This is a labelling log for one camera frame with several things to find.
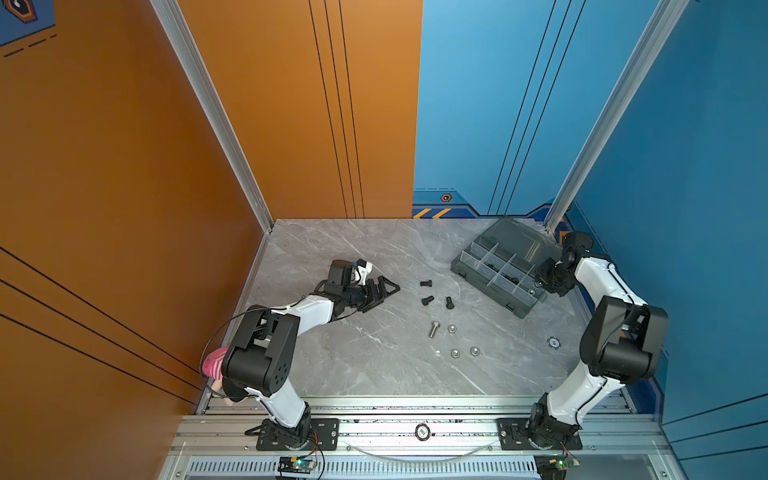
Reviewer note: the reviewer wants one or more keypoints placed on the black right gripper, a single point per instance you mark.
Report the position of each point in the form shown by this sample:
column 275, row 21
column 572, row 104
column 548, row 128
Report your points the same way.
column 541, row 276

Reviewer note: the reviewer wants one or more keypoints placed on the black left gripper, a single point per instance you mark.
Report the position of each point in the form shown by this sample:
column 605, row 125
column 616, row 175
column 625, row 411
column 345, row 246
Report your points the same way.
column 373, row 298

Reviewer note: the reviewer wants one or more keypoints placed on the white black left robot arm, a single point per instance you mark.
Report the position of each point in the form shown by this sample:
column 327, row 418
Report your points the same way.
column 260, row 356

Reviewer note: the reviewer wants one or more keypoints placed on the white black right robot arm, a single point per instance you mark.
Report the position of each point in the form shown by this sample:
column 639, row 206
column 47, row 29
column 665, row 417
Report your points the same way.
column 621, row 344

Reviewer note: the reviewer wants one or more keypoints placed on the clear grey compartment organizer box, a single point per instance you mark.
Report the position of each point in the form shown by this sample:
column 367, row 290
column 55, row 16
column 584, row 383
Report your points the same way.
column 502, row 261

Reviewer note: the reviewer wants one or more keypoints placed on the pink object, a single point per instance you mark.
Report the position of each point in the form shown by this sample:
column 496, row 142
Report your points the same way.
column 213, row 362

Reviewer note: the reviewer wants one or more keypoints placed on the green circuit board left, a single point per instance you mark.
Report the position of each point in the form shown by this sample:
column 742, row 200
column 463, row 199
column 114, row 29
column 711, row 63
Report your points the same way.
column 296, row 465

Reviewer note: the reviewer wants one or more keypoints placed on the green circuit board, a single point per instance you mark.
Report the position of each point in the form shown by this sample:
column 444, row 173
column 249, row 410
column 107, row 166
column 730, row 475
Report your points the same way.
column 296, row 465
column 556, row 467

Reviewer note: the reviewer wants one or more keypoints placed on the green circuit board right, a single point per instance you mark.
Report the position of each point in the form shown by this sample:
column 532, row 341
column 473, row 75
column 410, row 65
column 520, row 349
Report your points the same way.
column 556, row 467

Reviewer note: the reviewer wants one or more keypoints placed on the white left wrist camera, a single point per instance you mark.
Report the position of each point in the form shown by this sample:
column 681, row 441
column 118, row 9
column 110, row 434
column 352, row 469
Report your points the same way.
column 361, row 270

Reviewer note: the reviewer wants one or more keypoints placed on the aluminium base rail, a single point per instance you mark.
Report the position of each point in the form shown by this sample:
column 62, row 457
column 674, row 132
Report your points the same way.
column 453, row 437

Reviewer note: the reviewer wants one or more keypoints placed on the aluminium frame post right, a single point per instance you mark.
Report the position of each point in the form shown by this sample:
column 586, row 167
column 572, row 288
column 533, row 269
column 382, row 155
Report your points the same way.
column 652, row 40

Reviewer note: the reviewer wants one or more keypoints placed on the aluminium frame post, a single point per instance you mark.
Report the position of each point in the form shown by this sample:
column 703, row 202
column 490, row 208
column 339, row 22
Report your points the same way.
column 176, row 29
column 652, row 40

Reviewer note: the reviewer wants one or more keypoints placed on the aluminium frame post left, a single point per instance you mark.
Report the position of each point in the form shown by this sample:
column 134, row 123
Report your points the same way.
column 176, row 29

